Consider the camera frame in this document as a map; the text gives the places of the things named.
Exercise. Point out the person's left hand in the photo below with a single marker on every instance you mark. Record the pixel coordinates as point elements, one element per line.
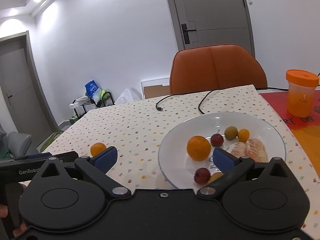
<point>10,196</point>

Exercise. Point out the grey side door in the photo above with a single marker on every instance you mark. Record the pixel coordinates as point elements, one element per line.
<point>22,91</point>

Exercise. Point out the peeled pomelo segment back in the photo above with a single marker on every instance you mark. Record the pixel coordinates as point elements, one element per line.
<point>255,149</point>

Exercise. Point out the white framed board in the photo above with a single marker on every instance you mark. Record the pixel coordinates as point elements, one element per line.
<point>155,88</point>

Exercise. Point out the large orange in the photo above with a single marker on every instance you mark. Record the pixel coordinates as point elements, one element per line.
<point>97,148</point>
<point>198,148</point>

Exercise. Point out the floral white tablecloth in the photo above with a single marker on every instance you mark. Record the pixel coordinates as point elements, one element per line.
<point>151,137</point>

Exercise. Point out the small kumquat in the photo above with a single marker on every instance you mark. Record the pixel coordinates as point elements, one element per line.
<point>215,176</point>
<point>243,135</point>

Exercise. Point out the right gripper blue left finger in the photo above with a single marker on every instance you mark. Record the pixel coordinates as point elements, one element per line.
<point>94,170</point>

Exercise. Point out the clear plastic bag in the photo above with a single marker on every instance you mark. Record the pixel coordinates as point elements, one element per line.
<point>127,96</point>

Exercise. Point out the large orange back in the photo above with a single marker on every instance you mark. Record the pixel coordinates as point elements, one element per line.
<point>97,148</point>

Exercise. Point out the green floor mat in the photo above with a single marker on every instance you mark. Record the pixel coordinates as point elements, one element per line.
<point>42,147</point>

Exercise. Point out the blue plastic bag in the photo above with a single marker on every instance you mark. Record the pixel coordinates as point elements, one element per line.
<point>91,88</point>

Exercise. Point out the red small apple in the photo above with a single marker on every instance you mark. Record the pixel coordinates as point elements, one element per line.
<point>202,176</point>
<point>216,140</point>

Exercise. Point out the grey sofa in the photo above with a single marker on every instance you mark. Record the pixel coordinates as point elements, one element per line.
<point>15,145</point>

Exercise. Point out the orange leather chair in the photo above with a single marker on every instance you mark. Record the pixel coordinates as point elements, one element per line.
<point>215,67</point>

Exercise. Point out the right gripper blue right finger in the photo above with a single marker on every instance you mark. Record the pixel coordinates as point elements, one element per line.
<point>233,169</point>

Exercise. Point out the grey door with lock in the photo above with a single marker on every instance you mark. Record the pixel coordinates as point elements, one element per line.
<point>199,23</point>

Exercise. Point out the large orange front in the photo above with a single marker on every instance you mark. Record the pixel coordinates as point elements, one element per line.
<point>198,148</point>

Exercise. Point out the orange lidded plastic cup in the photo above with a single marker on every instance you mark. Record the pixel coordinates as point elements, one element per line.
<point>302,86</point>

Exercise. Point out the red orange cartoon mat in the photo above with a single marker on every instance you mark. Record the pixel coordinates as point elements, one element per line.
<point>306,130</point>

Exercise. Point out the black metal shelf rack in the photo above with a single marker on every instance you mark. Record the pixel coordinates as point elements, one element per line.
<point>83,104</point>

